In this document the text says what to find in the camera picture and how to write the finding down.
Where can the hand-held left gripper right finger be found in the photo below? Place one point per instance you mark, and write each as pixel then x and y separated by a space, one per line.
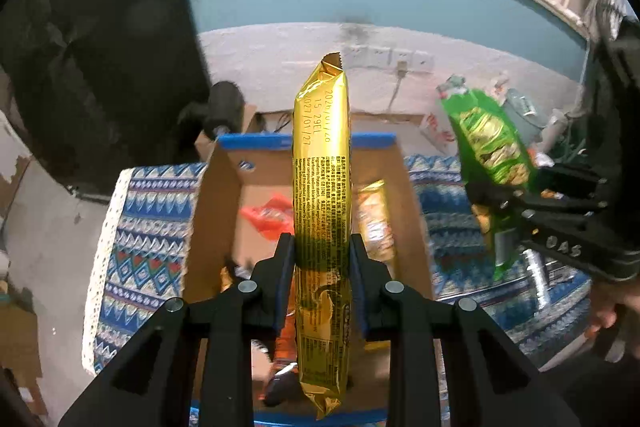
pixel 357 287

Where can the silver snack packet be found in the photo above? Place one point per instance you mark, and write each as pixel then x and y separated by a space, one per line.
pixel 536 277

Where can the blue patterned cloth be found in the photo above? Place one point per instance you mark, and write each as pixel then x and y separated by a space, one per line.
pixel 145 257

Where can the orange-red snack packet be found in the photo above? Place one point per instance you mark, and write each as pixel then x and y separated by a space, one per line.
pixel 265 217

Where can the black round device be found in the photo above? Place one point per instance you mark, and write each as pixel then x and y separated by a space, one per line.
pixel 225 104

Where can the green snack packet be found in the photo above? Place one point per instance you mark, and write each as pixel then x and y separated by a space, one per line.
pixel 490 147

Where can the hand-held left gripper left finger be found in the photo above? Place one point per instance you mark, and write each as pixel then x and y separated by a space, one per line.
pixel 286 277

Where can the brown cardboard sheet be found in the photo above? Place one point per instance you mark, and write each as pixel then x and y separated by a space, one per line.
pixel 17 342

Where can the orange and black snack bag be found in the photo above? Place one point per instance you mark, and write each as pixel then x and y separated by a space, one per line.
pixel 285 357

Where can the yellow and black snack packet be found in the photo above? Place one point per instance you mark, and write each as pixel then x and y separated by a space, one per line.
pixel 226 278

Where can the black mesh office chair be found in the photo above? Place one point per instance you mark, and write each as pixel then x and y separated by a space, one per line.
pixel 620 107

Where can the small gold snack packet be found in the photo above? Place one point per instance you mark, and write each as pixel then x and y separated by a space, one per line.
pixel 375 217

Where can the blue cardboard box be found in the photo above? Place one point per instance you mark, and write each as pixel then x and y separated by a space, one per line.
pixel 220 207

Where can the person's right hand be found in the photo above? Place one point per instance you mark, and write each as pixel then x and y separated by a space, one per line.
pixel 604 314

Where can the red and white plastic bag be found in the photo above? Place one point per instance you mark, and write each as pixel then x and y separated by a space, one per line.
pixel 435 127

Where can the white wall socket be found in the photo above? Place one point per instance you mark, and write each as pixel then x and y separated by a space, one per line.
pixel 360 55
pixel 401 58
pixel 422 61
pixel 381 57

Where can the long gold snack packet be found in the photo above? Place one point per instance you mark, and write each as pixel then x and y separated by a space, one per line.
pixel 322 187

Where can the grey-blue trash bin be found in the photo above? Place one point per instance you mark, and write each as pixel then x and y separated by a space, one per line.
pixel 520 107

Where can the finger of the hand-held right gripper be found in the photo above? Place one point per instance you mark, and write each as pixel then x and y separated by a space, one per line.
pixel 495 199
pixel 575 179

